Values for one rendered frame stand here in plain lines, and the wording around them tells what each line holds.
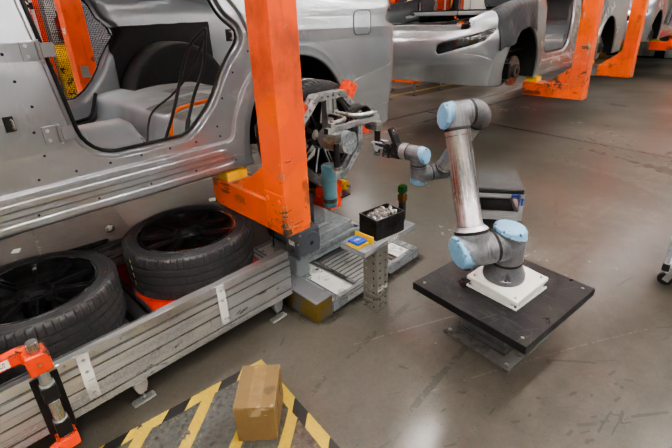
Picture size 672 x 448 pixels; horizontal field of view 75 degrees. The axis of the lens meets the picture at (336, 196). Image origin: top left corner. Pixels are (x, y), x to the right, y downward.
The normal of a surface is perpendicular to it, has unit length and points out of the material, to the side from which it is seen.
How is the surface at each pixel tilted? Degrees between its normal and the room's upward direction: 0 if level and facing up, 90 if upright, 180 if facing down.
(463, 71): 103
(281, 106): 90
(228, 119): 90
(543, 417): 0
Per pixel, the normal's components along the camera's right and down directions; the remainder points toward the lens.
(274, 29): 0.71, 0.25
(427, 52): -0.62, 0.28
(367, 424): -0.04, -0.92
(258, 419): 0.02, 0.39
